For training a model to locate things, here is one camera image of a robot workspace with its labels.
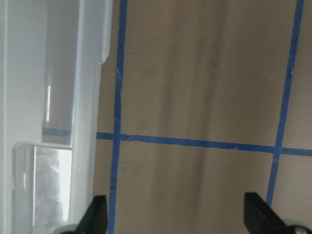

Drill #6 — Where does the clear plastic box lid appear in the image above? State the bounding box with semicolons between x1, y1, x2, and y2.
0;0;113;234

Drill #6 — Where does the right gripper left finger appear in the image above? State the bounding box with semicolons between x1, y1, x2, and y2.
75;195;108;234

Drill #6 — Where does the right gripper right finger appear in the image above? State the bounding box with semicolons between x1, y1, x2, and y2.
243;192;288;234

